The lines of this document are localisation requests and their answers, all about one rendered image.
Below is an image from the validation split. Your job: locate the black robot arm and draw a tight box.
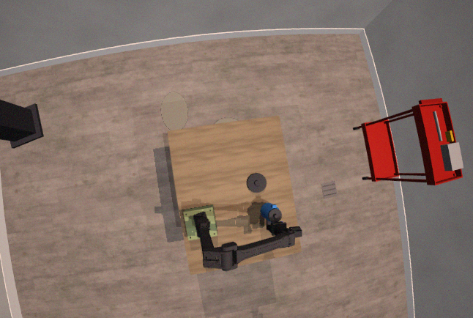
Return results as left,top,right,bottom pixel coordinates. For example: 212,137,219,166
193,212,302,271

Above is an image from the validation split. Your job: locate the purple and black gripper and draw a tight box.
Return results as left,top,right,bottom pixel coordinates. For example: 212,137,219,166
271,221,286,234

